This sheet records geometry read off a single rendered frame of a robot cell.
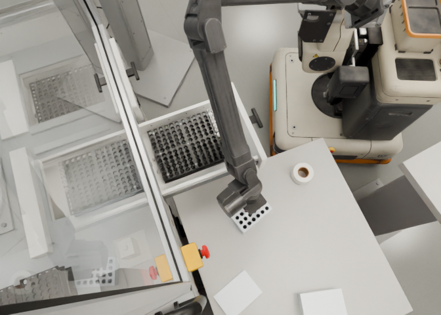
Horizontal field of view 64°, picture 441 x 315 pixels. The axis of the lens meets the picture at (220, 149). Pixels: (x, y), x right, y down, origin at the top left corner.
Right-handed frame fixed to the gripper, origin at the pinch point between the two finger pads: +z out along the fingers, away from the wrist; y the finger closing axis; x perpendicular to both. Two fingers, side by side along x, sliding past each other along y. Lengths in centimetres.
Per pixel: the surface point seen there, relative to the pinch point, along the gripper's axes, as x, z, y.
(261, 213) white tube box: 2.5, 4.9, 5.7
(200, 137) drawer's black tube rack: -0.6, -6.0, -25.1
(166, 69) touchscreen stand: 24, 77, -105
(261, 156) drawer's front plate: 9.9, -11.8, -6.9
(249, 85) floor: 61, 80, -68
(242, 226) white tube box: -5.6, 1.5, 5.5
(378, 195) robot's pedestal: 58, 41, 27
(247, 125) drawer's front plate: 12.8, -11.9, -17.8
